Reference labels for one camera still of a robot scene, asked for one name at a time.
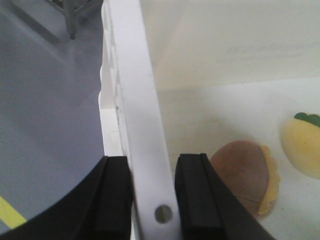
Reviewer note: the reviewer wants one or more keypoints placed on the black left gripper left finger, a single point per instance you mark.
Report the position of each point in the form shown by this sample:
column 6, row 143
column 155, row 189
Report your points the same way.
column 98, row 208

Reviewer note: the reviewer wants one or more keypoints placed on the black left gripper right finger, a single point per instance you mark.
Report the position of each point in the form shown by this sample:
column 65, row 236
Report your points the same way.
column 208, row 209

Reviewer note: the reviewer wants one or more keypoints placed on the pink plush egg toy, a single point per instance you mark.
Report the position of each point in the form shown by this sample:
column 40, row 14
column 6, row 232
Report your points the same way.
column 251, row 173

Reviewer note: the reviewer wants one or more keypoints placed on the yellow plush leaf toy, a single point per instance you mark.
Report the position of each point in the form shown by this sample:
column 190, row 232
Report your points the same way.
column 301, row 143

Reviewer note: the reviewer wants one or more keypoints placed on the white plastic tote box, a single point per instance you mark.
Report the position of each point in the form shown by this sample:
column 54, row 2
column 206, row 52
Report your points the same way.
column 188, row 76

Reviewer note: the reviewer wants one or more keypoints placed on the yellow floor tape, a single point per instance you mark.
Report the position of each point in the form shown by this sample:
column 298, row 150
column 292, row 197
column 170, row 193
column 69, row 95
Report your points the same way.
column 9, row 215

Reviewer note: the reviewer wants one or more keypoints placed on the metal frame leg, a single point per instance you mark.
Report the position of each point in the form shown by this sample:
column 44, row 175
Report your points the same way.
column 56, row 20

